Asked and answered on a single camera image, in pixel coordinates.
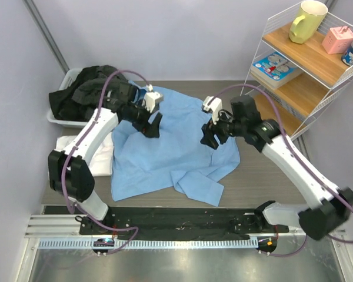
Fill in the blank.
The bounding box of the white plastic laundry basket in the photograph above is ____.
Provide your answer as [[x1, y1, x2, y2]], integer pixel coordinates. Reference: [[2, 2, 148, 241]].
[[46, 68, 87, 129]]

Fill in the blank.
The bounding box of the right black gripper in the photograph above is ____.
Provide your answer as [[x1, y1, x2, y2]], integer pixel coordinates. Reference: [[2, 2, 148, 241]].
[[201, 107, 246, 150]]

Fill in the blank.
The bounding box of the black dark clothes pile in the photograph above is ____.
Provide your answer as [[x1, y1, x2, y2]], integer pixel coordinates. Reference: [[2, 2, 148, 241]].
[[49, 65, 117, 122]]

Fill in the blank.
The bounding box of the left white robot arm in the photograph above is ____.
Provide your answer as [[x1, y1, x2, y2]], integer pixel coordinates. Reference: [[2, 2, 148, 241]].
[[48, 83, 164, 234]]

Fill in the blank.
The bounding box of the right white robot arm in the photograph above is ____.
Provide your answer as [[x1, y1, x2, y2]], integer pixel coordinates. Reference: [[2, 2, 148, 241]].
[[201, 96, 353, 240]]

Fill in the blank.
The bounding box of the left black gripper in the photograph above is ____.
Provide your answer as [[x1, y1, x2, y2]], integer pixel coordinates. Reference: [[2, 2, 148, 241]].
[[123, 100, 161, 138]]

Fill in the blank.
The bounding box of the folded white shirt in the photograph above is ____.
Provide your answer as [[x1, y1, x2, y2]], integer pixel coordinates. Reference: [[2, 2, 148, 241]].
[[55, 133, 114, 177]]

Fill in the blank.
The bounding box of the light blue long sleeve shirt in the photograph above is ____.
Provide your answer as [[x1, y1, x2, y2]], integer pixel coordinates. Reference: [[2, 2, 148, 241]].
[[111, 86, 240, 206]]

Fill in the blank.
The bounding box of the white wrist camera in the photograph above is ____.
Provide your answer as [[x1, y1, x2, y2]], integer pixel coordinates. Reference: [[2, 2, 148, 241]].
[[142, 84, 164, 114], [201, 96, 222, 125]]

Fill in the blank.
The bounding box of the blue white tissue pack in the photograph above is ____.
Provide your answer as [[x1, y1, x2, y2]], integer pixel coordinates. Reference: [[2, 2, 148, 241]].
[[250, 52, 303, 89]]

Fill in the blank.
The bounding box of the pink cube power adapter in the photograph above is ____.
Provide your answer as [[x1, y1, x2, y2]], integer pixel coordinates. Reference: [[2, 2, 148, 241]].
[[322, 26, 353, 55]]

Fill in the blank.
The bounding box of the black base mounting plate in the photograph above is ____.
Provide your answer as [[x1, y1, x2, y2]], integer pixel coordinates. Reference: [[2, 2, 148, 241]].
[[79, 206, 289, 242]]

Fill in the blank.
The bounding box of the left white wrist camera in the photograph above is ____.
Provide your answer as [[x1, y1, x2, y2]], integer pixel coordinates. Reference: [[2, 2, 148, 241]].
[[142, 84, 164, 114]]

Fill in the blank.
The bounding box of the aluminium slotted cable rail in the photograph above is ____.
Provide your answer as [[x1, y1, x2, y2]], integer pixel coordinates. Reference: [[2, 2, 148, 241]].
[[38, 237, 258, 250]]

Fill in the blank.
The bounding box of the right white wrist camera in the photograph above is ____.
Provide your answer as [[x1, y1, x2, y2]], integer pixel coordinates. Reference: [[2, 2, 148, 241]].
[[201, 96, 222, 125]]

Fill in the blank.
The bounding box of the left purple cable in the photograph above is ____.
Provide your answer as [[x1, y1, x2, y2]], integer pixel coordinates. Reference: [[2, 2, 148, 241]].
[[61, 69, 149, 255]]

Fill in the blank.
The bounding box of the white wire wooden shelf rack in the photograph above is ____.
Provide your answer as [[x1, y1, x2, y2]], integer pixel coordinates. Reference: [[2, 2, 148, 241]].
[[245, 3, 353, 139]]

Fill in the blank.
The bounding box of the yellow green ceramic mug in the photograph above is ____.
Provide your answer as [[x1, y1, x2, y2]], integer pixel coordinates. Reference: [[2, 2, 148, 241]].
[[289, 1, 328, 44]]

